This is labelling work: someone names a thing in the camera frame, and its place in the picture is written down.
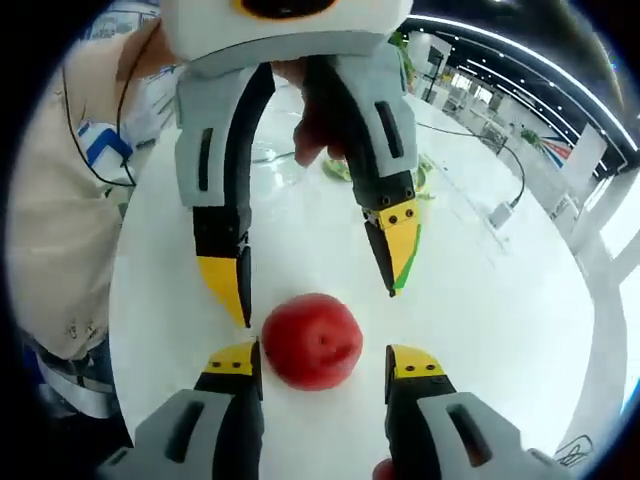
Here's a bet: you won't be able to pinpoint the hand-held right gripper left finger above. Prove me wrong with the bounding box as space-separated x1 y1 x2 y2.
97 339 265 480

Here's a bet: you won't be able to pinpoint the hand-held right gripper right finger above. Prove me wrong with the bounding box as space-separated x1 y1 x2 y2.
384 343 569 480

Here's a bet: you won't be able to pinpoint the green plate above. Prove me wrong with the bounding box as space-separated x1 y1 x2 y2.
319 152 437 202

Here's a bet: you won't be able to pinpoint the red tomato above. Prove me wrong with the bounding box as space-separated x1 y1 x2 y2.
261 292 365 392

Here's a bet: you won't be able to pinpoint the white tabletop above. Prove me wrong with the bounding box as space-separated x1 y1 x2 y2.
107 74 626 480

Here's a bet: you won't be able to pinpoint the person's left hand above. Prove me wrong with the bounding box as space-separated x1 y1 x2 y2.
272 57 351 170

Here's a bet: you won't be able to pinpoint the white blue worn device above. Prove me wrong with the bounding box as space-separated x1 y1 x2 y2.
77 118 135 169

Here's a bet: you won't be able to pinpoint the white charger plug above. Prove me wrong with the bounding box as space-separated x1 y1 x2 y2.
488 199 517 230

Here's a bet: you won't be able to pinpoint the person's dark trousers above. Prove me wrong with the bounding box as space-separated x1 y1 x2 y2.
19 334 136 480

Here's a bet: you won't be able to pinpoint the person's beige shirt torso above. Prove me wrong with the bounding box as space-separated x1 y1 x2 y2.
4 19 181 361

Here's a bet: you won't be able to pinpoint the black worn device cable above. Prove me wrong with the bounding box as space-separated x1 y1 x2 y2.
59 17 164 189

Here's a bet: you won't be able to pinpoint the grey charger cable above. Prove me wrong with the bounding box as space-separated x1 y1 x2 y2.
429 124 527 207

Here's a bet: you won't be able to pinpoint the blue red wall banner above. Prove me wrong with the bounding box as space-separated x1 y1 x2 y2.
541 133 575 162

